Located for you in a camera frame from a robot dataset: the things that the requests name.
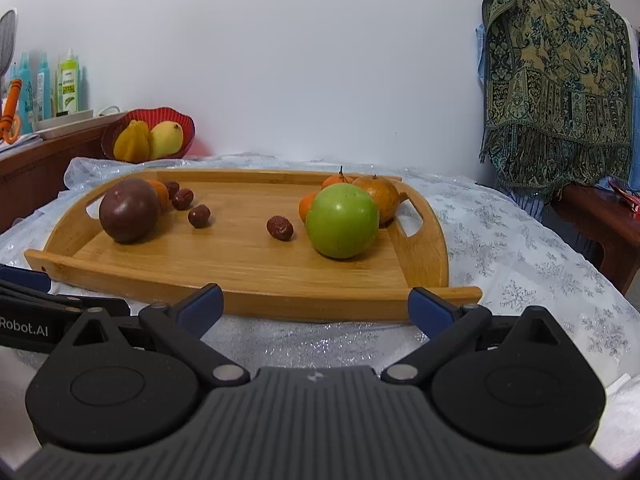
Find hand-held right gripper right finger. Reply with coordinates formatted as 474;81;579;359
381;286;583;386

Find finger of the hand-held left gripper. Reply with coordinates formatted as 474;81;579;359
0;282;130;318
0;265;52;293

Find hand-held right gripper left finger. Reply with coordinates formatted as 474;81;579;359
71;282;251;387

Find wooden serving tray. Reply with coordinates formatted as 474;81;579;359
23;169;483;323

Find dark purple plum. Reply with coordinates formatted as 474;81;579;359
98;177;162;245

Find orange tangerine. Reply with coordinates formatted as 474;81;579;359
145;179;171;212
298;190;321;224
320;166;355;192

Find green apple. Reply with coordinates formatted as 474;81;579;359
305;183;379;260

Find brown-skinned orange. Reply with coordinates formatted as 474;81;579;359
353;174;400;226

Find brown wooden cabinet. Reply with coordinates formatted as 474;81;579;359
0;112;126;233

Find white papers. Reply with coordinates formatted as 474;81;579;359
0;132;46;153

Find yellow mango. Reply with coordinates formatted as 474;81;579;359
150;121;184;160

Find yellow starfruit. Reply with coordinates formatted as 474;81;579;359
113;120;152;163

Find red fruit bowl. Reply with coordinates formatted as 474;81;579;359
101;107;196;164

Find dark red wooden furniture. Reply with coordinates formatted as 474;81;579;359
550;182;640;296

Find green white bottle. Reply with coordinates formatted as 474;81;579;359
56;49;81;113

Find white towel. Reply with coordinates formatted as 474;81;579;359
0;345;640;466

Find red packet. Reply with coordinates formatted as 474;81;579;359
607;180;640;218

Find white electric fan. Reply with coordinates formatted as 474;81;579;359
0;7;19;78

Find green gold patterned shawl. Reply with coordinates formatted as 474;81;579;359
479;0;633;201

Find orange handled tool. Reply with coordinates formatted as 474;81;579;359
0;79;23;142

